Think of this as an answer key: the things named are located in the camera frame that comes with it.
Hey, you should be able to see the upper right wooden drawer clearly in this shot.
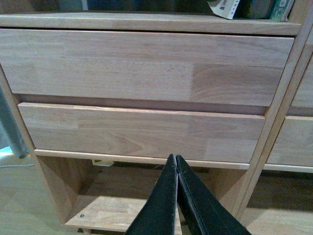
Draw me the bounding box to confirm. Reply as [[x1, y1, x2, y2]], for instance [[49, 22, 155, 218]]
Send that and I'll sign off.
[[291, 56, 313, 108]]

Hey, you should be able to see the left wooden shelf unit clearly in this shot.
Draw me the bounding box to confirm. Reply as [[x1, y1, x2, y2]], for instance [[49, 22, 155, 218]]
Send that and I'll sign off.
[[0, 0, 313, 235]]

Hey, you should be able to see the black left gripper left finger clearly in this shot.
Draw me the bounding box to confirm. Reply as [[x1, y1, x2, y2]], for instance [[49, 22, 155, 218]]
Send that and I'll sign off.
[[125, 154, 177, 235]]

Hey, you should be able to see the green upright book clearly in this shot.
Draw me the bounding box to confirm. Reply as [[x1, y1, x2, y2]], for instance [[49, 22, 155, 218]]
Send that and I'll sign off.
[[268, 0, 294, 22]]

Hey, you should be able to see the upper left wooden drawer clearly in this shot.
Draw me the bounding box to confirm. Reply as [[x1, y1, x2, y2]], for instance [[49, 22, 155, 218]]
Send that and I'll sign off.
[[0, 29, 293, 106]]

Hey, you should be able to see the white floor cable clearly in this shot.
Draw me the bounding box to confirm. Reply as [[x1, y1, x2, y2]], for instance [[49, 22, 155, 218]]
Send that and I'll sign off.
[[0, 163, 34, 168]]

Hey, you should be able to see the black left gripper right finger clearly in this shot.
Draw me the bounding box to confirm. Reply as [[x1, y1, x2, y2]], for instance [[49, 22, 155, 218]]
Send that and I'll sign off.
[[176, 155, 250, 235]]

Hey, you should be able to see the white book with red spine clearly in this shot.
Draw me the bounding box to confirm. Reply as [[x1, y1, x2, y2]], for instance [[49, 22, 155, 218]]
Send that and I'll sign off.
[[207, 0, 240, 20]]

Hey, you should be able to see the right wooden shelf unit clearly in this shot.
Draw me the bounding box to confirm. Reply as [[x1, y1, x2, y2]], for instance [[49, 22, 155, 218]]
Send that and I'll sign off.
[[234, 25, 313, 220]]

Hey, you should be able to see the lower left wooden drawer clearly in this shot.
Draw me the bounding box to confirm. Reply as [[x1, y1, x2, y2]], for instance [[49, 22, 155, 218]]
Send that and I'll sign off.
[[18, 102, 265, 163]]

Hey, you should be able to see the wooden drawer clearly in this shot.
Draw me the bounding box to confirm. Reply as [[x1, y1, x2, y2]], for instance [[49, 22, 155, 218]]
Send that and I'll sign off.
[[291, 56, 313, 108], [18, 102, 265, 163], [0, 29, 293, 106], [267, 116, 313, 167]]

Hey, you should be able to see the lower right wooden drawer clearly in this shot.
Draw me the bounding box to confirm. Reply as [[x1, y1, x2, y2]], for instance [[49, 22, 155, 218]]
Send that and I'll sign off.
[[267, 116, 313, 167]]

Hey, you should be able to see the wooden shelf unit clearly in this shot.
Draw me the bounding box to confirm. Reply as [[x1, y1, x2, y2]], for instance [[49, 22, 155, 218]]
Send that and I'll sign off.
[[0, 0, 313, 235], [234, 25, 313, 220]]

